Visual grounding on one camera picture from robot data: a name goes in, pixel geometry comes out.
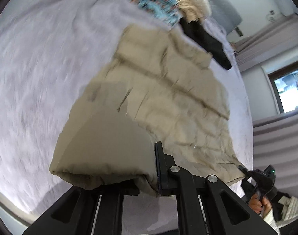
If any beige puffer jacket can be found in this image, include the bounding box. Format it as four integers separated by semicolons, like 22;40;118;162
49;24;243;195

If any person right hand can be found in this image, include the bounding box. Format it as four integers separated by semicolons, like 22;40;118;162
248;194;272;218

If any grey curtain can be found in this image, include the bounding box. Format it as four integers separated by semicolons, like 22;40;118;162
236;14;298;198

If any window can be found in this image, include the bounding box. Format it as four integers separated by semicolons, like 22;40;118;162
268;62;298;113

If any black folded garment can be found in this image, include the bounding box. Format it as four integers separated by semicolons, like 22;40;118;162
179;18;232;70

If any grey quilted headboard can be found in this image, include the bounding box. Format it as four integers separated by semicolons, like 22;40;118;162
209;0;242;34

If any lavender floral bedspread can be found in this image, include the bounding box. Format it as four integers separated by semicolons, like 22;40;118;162
0;0;253;234

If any cream knitted pillow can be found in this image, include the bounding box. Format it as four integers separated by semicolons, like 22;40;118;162
191;0;212;18

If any beige striped garment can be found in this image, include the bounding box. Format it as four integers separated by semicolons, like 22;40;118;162
177;0;204;23

